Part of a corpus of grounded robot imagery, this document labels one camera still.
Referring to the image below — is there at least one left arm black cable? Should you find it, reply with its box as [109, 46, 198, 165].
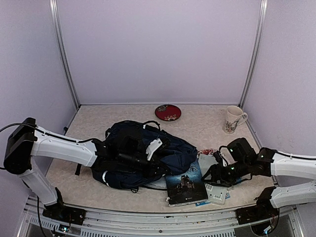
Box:
[142, 120, 161, 134]

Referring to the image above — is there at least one front aluminium rail base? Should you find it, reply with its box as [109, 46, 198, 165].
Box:
[15, 196, 305, 237]

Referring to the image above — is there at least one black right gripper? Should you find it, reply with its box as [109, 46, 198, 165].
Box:
[201, 159, 250, 188]

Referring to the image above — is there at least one red floral round plate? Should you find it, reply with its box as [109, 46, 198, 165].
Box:
[155, 104, 182, 121]

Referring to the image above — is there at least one left aluminium frame post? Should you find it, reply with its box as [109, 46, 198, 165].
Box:
[49, 0, 81, 111]

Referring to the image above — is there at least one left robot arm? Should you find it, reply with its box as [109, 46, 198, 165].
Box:
[1, 118, 118, 220]

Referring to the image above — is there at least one navy blue student backpack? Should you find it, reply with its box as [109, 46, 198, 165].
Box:
[89, 120, 198, 191]

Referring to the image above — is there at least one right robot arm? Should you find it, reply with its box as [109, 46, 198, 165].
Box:
[202, 138, 316, 224]

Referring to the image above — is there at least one floral patterned booklet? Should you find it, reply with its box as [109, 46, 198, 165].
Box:
[197, 149, 217, 156]

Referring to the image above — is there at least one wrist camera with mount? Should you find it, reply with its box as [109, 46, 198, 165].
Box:
[213, 151, 232, 168]
[146, 138, 170, 161]

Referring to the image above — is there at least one aluminium frame post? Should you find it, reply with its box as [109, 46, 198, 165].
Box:
[49, 0, 81, 111]
[238, 0, 268, 109]

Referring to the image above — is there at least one dark Wuthering Heights book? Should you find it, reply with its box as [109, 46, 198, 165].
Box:
[165, 160, 208, 207]

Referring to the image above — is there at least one right aluminium frame post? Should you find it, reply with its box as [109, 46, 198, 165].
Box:
[238, 0, 268, 109]

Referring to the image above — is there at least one blue white workbook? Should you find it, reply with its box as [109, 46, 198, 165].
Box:
[195, 193, 231, 206]

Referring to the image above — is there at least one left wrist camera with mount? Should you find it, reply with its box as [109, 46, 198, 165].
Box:
[146, 138, 170, 161]

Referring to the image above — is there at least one white cartoon mug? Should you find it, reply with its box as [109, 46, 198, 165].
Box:
[223, 106, 248, 134]

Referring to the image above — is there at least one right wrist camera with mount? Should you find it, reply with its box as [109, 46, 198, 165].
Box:
[213, 151, 232, 168]

